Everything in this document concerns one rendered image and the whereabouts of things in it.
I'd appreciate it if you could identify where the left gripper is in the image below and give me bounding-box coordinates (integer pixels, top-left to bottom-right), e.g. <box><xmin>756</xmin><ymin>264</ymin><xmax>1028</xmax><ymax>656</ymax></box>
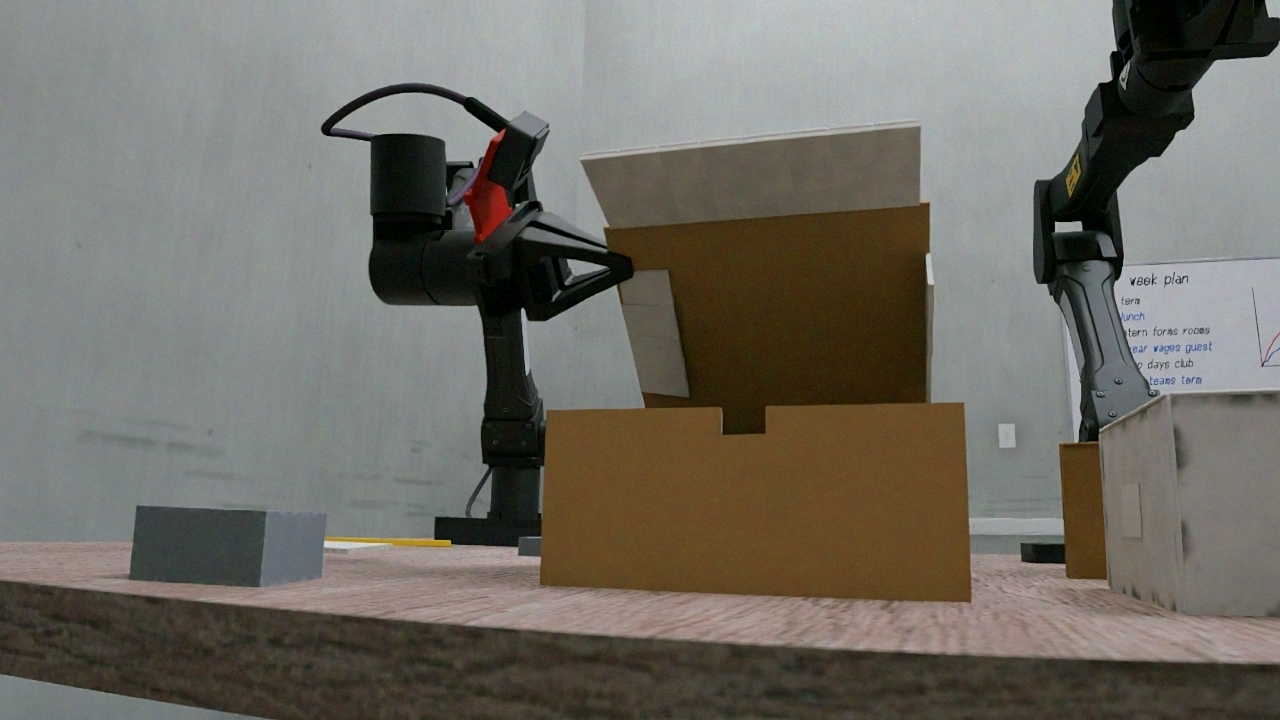
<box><xmin>1125</xmin><ymin>0</ymin><xmax>1280</xmax><ymax>88</ymax></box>

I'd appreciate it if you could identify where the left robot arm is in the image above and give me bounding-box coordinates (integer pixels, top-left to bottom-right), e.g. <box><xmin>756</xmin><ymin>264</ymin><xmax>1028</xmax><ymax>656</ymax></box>
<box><xmin>1033</xmin><ymin>0</ymin><xmax>1201</xmax><ymax>442</ymax></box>

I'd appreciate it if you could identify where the white box with tan tape band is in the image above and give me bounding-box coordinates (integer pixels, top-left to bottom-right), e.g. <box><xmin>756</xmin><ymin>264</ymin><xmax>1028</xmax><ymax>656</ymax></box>
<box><xmin>1100</xmin><ymin>388</ymin><xmax>1280</xmax><ymax>618</ymax></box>

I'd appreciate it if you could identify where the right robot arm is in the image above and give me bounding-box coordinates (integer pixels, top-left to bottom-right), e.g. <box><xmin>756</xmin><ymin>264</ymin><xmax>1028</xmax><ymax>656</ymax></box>
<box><xmin>369</xmin><ymin>111</ymin><xmax>549</xmax><ymax>528</ymax></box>

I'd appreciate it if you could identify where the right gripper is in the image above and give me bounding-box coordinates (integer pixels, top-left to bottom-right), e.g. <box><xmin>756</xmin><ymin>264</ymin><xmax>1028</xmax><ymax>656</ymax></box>
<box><xmin>421</xmin><ymin>129</ymin><xmax>634</xmax><ymax>340</ymax></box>

